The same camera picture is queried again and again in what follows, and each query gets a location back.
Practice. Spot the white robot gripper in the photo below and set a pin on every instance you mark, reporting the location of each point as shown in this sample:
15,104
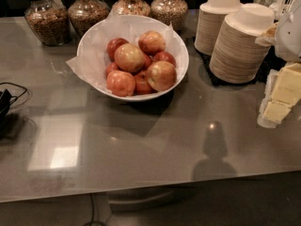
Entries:
290,38

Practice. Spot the paper bowl stack front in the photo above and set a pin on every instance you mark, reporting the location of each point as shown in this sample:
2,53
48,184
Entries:
236,57

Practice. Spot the paper bowl stack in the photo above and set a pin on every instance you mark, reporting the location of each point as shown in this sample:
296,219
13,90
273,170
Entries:
236,57
210,18

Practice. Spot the paper bowl stack back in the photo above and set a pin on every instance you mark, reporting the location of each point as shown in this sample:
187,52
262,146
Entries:
210,18

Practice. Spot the white ceramic bowl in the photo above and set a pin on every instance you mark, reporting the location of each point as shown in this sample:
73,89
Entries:
94,44

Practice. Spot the red apple right back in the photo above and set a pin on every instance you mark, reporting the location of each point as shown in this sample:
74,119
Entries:
164,57

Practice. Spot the yellow-red apple back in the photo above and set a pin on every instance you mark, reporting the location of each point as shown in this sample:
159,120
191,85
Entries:
152,42

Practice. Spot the red apple under top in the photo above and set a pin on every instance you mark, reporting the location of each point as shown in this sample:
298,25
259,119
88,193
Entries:
147,61

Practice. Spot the red apple front middle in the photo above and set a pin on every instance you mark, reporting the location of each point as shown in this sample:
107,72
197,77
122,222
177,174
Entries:
141,84

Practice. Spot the large yellow-red top apple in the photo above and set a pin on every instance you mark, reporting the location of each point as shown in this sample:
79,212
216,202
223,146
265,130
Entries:
129,58

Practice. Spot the red-orange apple front left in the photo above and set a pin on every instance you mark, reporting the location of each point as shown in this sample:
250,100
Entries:
121,83

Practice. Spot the small red apple left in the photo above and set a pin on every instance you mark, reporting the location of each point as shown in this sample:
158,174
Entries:
113,66

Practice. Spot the dark red apple back left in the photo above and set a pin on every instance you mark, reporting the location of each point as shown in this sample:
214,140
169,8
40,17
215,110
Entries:
113,45

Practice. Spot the black mat under stacks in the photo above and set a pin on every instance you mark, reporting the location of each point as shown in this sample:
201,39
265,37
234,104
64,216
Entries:
271,62

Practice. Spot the glass cereal jar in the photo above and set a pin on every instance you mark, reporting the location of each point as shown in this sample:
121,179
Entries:
49,21
132,7
170,12
84,14

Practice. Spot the glass cereal jar far left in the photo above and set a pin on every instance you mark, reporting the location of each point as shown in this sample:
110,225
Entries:
49,21

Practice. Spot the black device with cable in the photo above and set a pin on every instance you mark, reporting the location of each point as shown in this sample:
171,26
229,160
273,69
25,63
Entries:
7,99

